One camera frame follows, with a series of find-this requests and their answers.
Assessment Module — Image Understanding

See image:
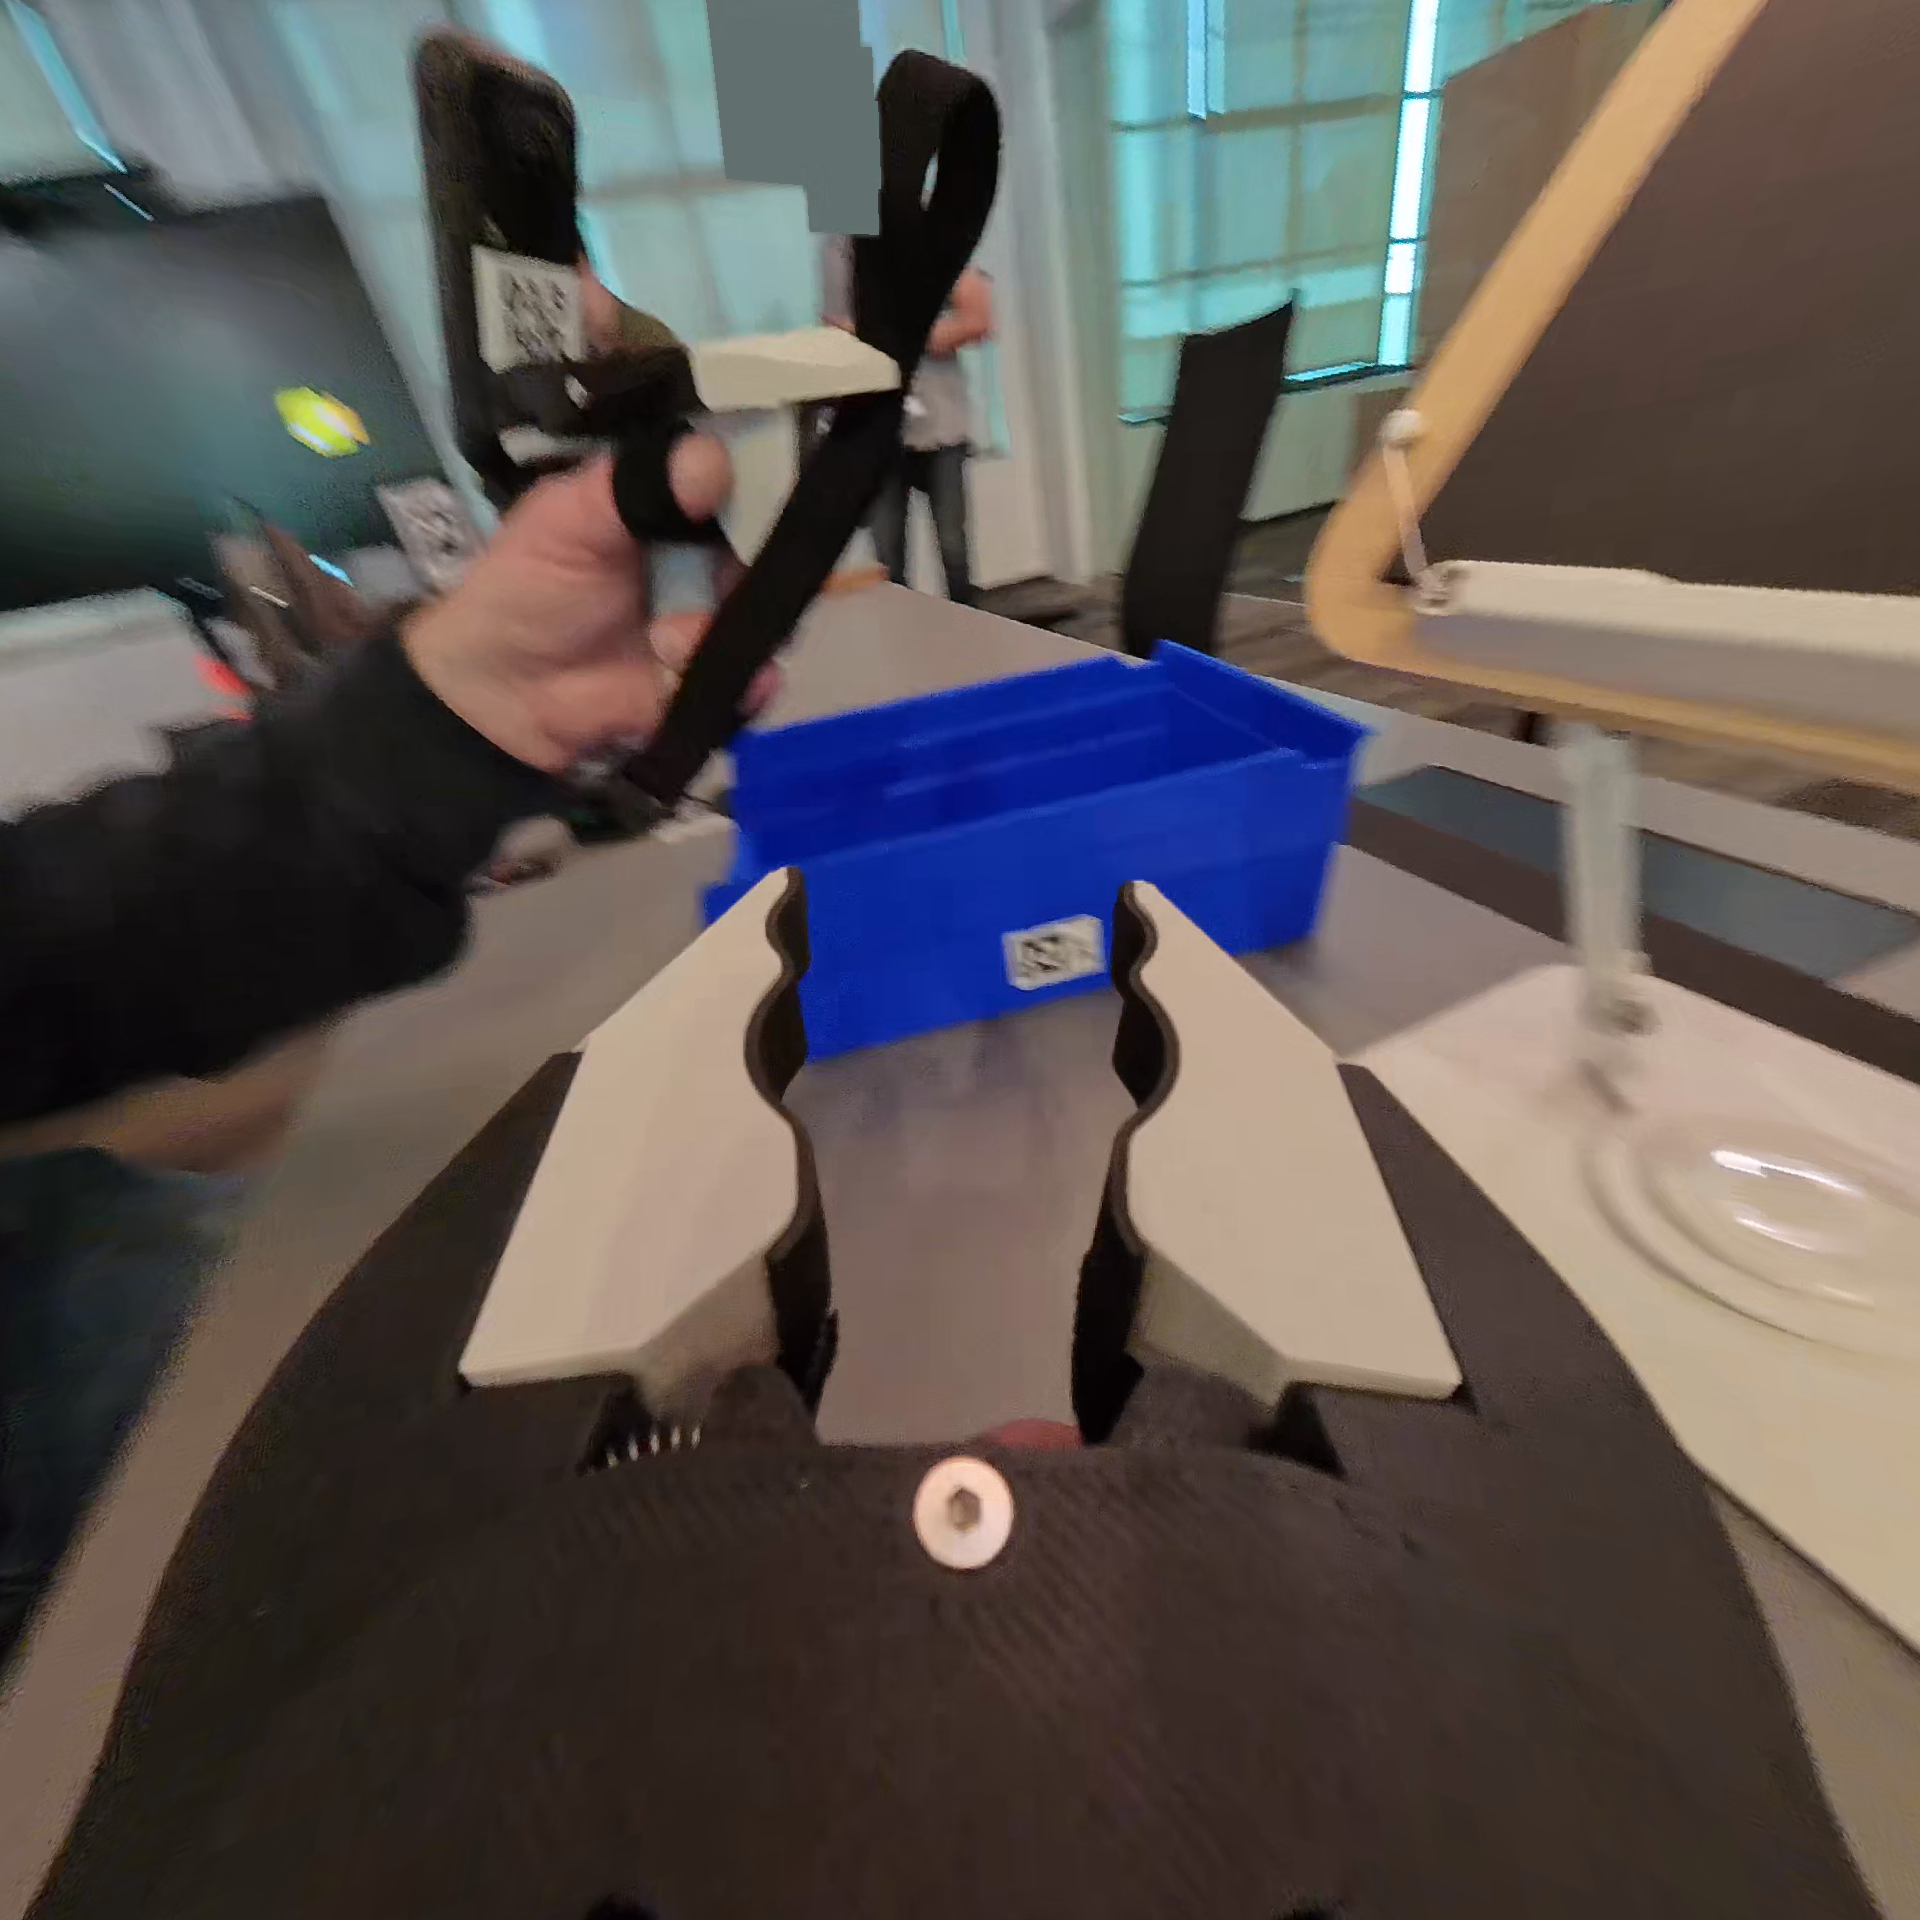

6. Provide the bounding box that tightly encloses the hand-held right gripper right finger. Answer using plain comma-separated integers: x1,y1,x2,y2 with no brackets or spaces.
1071,881,1472,1407

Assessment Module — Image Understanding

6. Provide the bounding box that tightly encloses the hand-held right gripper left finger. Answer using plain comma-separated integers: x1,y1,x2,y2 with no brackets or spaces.
457,871,835,1396

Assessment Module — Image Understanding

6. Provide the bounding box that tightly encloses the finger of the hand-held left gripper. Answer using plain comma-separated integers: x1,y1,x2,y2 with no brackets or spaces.
689,323,904,416

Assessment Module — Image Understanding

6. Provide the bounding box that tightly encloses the black fabric strap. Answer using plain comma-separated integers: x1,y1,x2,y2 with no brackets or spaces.
614,47,1007,818

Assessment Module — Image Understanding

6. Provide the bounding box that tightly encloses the large blue bin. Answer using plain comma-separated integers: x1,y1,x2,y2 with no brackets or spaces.
699,641,1373,1061

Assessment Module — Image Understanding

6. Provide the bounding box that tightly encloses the person's left forearm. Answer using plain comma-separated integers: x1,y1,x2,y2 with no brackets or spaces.
0,625,567,1137

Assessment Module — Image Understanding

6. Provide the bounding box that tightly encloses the person's left hand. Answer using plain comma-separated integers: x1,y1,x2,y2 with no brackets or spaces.
399,431,789,777

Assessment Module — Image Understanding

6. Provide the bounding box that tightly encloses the small tag sign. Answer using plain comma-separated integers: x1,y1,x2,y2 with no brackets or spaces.
375,480,489,589

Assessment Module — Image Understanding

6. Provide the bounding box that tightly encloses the black tv screen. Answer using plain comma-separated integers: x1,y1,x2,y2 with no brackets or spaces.
0,197,453,618

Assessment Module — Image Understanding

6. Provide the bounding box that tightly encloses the black chair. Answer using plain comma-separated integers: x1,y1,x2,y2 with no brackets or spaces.
1118,296,1297,663

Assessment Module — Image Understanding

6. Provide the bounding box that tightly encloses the white stand base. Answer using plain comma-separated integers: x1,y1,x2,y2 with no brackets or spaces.
1367,960,1920,1653

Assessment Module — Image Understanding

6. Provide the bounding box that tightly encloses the black board with wooden rim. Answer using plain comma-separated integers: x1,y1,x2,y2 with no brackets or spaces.
1304,0,1920,799

